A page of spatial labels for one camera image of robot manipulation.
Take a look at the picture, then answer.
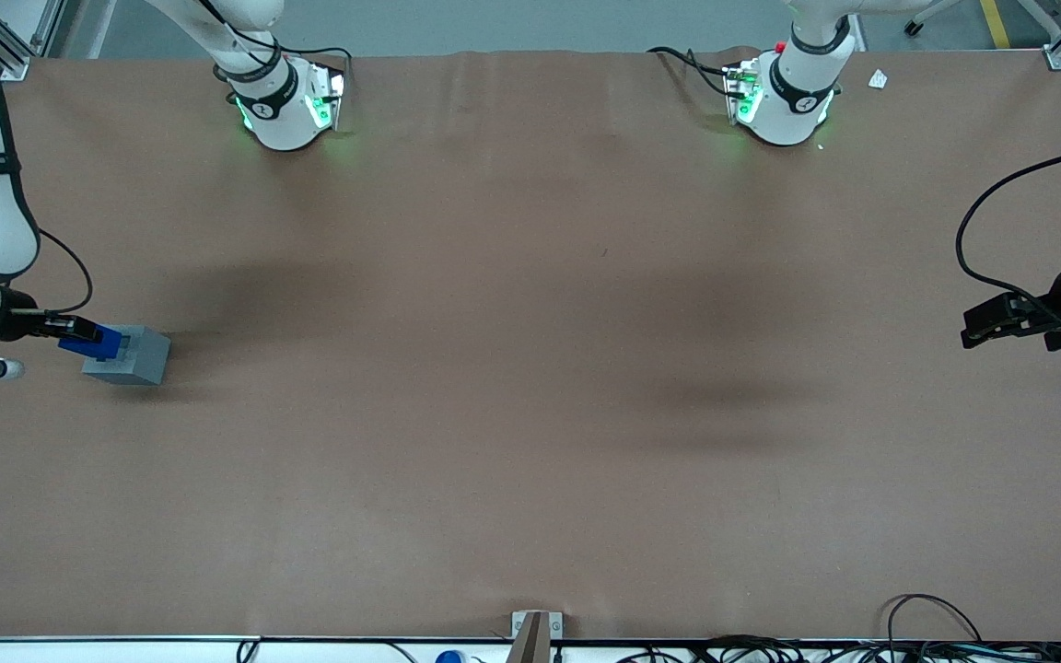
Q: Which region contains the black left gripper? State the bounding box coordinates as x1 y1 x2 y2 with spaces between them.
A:
960 256 1061 353

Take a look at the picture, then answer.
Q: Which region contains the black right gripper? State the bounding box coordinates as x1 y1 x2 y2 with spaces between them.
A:
0 289 106 355

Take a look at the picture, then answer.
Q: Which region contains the blue block part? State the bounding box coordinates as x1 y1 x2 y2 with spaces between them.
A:
58 322 132 362

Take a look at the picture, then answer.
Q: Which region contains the gray square base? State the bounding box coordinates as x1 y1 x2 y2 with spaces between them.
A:
81 325 171 386

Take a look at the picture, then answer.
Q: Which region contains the white chair leg with wheel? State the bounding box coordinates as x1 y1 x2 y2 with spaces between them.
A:
903 0 966 37

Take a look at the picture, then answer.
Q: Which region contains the brown table cover sheet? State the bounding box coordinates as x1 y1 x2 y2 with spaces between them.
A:
0 46 1061 643

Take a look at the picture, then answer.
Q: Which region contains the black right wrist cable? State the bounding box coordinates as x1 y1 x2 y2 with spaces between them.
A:
33 228 94 317

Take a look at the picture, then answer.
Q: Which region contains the long black left wrist cable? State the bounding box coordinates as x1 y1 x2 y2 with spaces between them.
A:
955 143 1061 319

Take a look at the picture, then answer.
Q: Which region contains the black arched cable loop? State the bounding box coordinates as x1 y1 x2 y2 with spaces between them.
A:
879 594 984 646

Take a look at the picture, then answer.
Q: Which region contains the black right base cable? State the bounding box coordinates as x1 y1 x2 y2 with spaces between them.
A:
199 0 354 75

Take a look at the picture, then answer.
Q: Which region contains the black base cable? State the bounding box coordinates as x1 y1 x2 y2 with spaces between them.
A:
647 46 736 99
199 0 354 75

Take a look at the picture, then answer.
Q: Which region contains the black cable bundle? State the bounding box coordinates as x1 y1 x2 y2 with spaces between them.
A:
613 634 1061 663

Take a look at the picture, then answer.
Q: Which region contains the black left base cable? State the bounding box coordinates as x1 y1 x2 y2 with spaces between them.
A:
647 46 736 99

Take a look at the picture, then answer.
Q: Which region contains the grey metal bracket plate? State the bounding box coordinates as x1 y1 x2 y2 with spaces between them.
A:
511 611 565 640

